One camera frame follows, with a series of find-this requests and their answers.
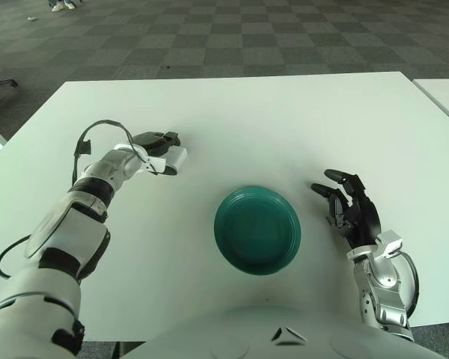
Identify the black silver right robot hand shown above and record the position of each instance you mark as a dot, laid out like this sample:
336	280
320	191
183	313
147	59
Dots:
364	220

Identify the green round plate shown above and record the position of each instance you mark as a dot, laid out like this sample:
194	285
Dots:
256	232

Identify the white shoe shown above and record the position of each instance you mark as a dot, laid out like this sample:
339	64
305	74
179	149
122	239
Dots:
70	5
57	8

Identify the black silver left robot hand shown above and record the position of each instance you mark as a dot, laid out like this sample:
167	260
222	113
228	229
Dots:
153	142

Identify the grey robot torso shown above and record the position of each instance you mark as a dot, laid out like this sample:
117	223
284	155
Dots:
247	336

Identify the white charger block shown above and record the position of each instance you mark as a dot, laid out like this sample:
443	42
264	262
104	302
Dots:
176	159

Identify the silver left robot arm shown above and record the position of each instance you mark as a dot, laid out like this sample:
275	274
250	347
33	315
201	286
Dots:
67	232

